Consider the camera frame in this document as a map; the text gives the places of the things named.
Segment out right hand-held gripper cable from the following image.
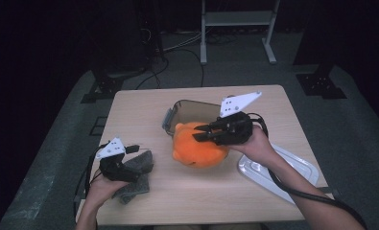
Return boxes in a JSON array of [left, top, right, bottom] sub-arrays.
[[246, 112, 368, 230]]

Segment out dark clear storage box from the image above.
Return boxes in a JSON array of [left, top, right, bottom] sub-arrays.
[[161, 99, 229, 137]]

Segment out black tape square outline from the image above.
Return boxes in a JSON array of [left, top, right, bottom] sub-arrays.
[[88, 116, 108, 137]]

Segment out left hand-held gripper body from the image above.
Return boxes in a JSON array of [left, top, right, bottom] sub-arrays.
[[95, 136, 141, 184]]

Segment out black floor cable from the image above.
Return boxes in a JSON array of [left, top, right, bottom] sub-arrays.
[[134, 47, 171, 91], [173, 47, 206, 88]]

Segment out orange plush toy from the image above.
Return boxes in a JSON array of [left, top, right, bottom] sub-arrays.
[[172, 121, 230, 170]]

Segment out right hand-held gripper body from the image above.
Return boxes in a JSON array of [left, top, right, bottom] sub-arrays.
[[207, 91, 263, 147]]

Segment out white metal stand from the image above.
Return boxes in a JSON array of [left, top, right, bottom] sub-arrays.
[[200, 0, 281, 66]]

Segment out black stand base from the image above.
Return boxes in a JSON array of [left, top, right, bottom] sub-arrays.
[[292, 60, 348, 100], [80, 68, 147, 104]]

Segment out hand-held gripper cable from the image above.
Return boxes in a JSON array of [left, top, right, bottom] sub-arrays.
[[246, 112, 368, 230], [80, 142, 111, 196]]

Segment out white box lid grey handle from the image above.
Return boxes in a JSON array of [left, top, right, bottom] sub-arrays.
[[237, 143, 320, 205]]

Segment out person's left hand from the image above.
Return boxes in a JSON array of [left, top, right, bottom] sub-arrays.
[[86, 173, 130, 206]]

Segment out black cable beside table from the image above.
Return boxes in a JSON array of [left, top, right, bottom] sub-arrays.
[[73, 166, 92, 226]]

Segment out grey knitted cloth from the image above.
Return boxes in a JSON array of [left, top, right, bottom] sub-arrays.
[[111, 149, 154, 205]]

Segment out person's right hand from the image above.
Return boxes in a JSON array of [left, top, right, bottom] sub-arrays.
[[228, 125, 279, 169]]

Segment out grey floor cables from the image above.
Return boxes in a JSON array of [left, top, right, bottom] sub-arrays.
[[162, 31, 204, 53]]

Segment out left hand-held gripper cable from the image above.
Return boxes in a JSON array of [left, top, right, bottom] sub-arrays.
[[80, 142, 111, 196]]

